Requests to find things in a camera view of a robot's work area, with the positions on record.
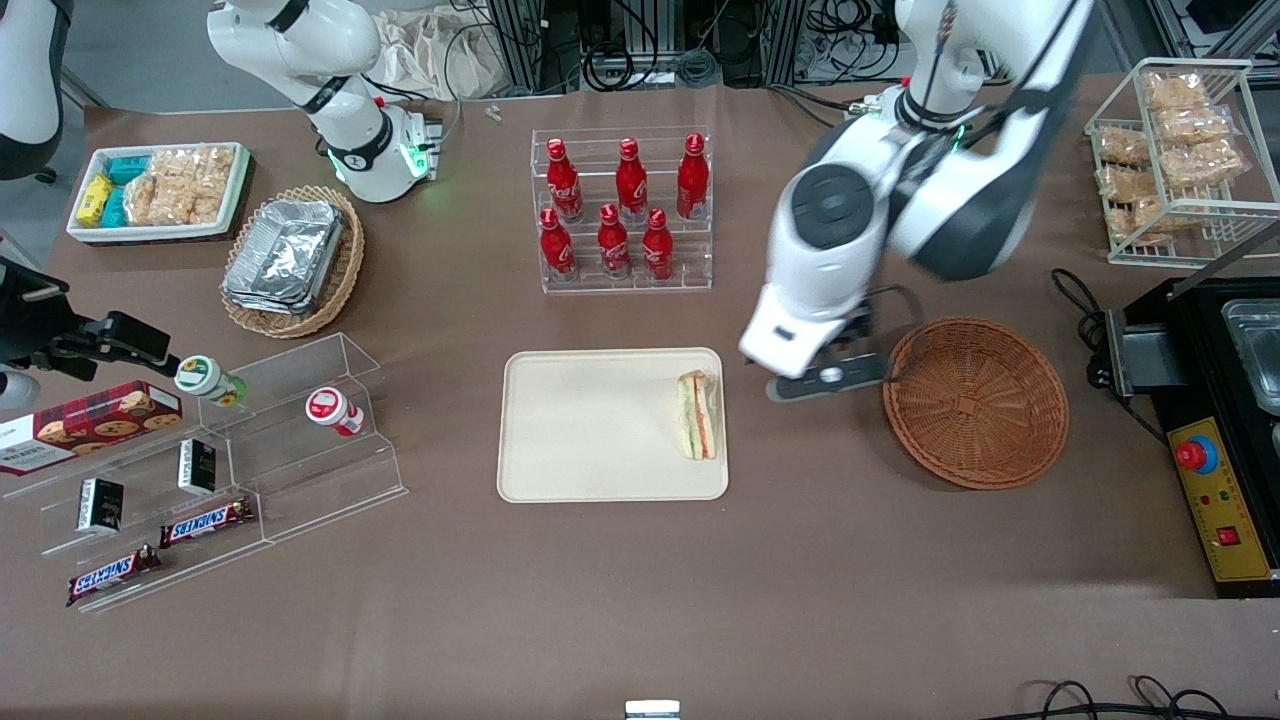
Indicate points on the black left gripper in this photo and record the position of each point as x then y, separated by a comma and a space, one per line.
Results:
857, 327

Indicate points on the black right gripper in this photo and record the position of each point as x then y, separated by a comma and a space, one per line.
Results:
28, 318

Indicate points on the triangle sandwich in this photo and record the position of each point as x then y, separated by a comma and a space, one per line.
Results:
698, 415

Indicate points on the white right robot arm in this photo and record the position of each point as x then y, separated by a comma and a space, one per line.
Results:
330, 50

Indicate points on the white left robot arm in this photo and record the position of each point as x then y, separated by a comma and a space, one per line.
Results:
880, 200

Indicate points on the round brown wicker basket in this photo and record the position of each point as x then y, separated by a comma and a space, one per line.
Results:
975, 405

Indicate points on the oval light wicker basket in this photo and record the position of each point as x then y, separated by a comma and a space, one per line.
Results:
345, 270

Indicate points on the beige plastic tray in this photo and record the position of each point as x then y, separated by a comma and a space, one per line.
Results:
600, 425

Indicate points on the green lid yogurt bottle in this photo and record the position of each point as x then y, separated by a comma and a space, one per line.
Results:
205, 378

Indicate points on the red tartan cookie box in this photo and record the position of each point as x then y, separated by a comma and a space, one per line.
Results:
90, 425

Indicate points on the small black box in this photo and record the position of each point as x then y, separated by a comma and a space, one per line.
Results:
197, 467
100, 505

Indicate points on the teal snack pack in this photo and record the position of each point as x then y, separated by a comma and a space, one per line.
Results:
115, 208
127, 168

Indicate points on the yellow snack box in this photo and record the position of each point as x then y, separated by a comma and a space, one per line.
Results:
95, 200

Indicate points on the clear bag of rice crackers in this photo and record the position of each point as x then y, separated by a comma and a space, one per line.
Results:
208, 180
155, 195

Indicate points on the stack of foil trays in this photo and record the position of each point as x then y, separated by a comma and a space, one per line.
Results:
285, 255

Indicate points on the white rectangular snack bin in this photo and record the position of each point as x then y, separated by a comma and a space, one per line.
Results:
232, 200

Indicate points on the clear acrylic bottle rack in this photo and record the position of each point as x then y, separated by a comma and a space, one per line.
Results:
690, 255

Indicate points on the Snickers chocolate bar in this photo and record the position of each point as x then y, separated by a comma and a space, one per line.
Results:
110, 575
205, 522

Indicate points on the red lid yogurt bottle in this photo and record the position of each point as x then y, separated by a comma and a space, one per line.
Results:
330, 410

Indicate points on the clear acrylic stepped shelf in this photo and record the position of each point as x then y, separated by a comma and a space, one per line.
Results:
300, 470

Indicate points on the red cola bottle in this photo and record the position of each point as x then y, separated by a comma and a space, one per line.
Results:
692, 178
556, 245
657, 246
630, 180
563, 180
613, 243

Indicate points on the bagged pastry snack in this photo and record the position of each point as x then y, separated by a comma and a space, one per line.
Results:
1205, 165
1192, 125
1175, 92
1160, 215
1122, 183
1122, 147

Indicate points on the black countertop appliance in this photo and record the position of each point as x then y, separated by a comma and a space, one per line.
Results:
1190, 390

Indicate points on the red emergency stop button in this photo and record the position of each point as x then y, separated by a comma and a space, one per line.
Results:
1195, 455

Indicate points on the steel appliance pan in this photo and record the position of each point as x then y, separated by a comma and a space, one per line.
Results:
1260, 350

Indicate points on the yellow control panel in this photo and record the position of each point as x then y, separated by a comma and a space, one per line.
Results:
1225, 520

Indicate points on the beige cloth bag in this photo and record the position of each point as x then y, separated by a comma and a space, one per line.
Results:
440, 55

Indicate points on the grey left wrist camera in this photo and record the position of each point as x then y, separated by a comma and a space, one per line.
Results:
830, 378

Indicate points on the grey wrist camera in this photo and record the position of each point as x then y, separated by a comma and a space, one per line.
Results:
830, 378
15, 390

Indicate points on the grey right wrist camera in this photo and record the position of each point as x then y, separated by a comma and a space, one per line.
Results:
15, 390

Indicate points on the aluminium frame rack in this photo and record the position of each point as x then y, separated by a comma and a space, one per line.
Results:
560, 30

